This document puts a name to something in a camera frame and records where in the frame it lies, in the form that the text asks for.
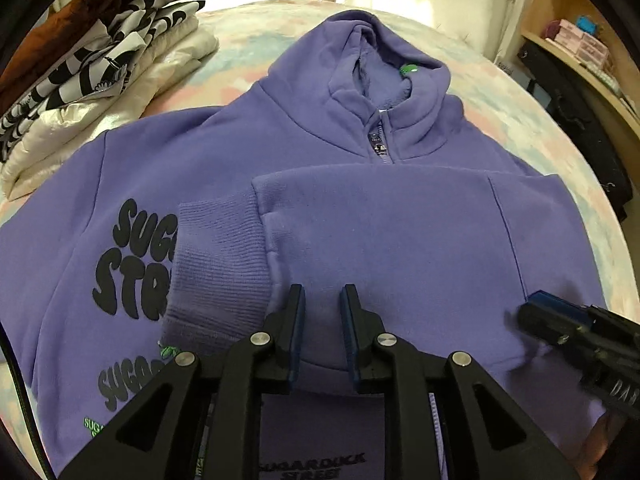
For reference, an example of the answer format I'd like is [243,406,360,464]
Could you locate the wooden shelf unit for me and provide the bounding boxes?
[519,0,640,187]

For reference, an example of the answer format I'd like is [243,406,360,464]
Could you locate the small blue box on shelf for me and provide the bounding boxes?
[575,15,598,37]

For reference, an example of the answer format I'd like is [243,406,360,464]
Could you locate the purple hoodie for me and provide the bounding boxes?
[0,8,611,480]

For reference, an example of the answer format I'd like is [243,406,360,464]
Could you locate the black white patterned garment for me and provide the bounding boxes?
[1,0,205,162]

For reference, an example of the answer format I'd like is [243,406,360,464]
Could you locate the pink boxes on shelf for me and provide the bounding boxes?
[553,18,610,70]

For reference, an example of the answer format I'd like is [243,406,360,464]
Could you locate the black cable at left edge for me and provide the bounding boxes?
[0,318,58,480]

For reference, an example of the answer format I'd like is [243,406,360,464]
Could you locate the black case by bed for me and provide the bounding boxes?
[518,39,632,222]

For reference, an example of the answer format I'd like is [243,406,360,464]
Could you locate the white satin folded garment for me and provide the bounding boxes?
[1,16,219,200]

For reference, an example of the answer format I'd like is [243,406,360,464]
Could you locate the brown folded garment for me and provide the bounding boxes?
[1,0,127,112]

